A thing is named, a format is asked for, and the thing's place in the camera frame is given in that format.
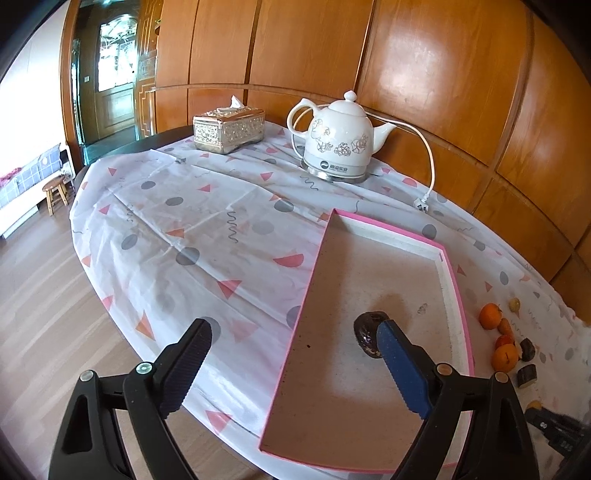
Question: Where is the dark cut fruit piece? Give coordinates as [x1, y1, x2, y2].
[516, 363, 538, 388]
[520, 338, 536, 362]

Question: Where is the dark round table edge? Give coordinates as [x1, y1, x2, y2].
[74, 126, 192, 188]

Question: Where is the orange tangerine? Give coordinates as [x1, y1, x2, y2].
[478, 303, 503, 330]
[491, 344, 520, 373]

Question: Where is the small wooden stool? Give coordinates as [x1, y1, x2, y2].
[42, 175, 69, 216]

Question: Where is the dark brown passion fruit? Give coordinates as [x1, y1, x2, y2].
[353, 311, 389, 359]

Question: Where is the pink rimmed cardboard tray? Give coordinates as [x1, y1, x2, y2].
[259, 210, 474, 473]

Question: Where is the dark cut fruit piece upper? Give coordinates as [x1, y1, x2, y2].
[520, 338, 536, 362]

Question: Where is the white kettle power cord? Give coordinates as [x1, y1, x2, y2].
[290, 108, 438, 214]

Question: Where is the orange tangerine near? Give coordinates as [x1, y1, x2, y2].
[491, 344, 520, 373]

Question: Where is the orange tangerine far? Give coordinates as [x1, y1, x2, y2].
[478, 303, 503, 330]

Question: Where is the small yellow fruit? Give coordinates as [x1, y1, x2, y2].
[508, 297, 521, 313]

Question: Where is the sofa with plaid cover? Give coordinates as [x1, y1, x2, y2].
[0, 144, 74, 238]

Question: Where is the dark cut fruit piece lower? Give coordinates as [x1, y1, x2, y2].
[516, 363, 538, 388]

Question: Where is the white patterned tablecloth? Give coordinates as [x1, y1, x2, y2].
[70, 123, 590, 479]

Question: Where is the white ceramic electric kettle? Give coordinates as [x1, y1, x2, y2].
[287, 90, 396, 181]

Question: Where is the ornate silver tissue box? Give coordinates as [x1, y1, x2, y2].
[193, 96, 266, 154]

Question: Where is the small red orange fruit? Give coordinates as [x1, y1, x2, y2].
[495, 335, 515, 351]

